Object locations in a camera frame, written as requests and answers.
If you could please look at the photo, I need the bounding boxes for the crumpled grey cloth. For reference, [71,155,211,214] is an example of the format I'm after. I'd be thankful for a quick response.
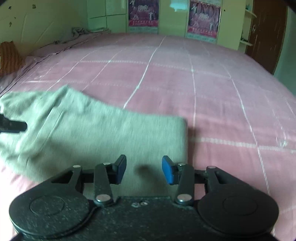
[54,26,112,45]

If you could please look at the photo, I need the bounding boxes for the orange striped pillow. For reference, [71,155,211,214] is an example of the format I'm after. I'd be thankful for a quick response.
[1,41,24,77]

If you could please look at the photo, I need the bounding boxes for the grey-green knit pants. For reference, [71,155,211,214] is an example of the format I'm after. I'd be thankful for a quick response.
[1,86,188,196]

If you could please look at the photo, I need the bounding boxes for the pale green wardrobe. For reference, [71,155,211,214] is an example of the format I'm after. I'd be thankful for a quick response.
[86,1,246,50]

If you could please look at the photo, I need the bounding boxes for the right purple wall poster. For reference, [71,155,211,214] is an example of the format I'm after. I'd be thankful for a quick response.
[186,0,222,44]

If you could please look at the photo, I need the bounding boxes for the left purple wall poster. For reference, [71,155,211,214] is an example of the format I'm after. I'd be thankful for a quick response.
[127,0,159,28]

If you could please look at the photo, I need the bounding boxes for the dark brown wooden door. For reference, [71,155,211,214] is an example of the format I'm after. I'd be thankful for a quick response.
[246,0,287,74]

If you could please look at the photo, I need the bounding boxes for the purple wall poster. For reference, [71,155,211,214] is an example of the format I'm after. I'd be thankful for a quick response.
[127,0,159,28]
[186,0,222,44]

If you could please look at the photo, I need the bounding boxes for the corner wall shelf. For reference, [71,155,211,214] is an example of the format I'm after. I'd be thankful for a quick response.
[240,9,257,47]

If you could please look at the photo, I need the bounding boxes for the pink checked bed sheet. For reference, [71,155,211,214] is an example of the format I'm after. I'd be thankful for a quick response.
[1,33,295,240]

